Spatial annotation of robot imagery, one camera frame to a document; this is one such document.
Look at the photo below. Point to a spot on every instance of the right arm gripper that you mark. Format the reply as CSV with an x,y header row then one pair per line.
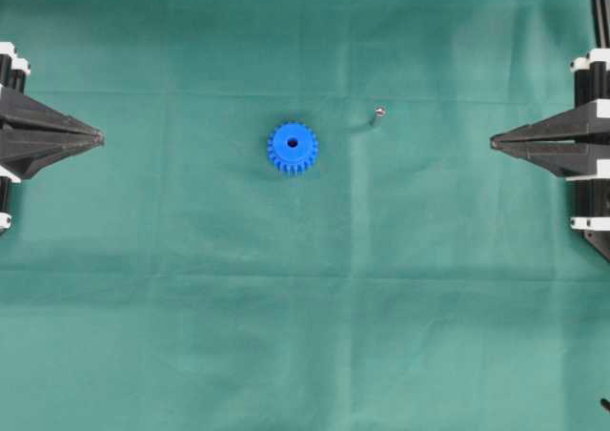
x,y
586,164

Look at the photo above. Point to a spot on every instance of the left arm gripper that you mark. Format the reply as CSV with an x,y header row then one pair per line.
x,y
25,153

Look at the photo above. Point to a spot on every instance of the blue plastic gear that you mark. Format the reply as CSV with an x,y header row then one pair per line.
x,y
292,148

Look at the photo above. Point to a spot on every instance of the green table cloth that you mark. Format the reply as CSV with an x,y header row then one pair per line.
x,y
412,279

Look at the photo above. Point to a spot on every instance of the black aluminium frame rail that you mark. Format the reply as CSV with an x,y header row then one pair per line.
x,y
601,15

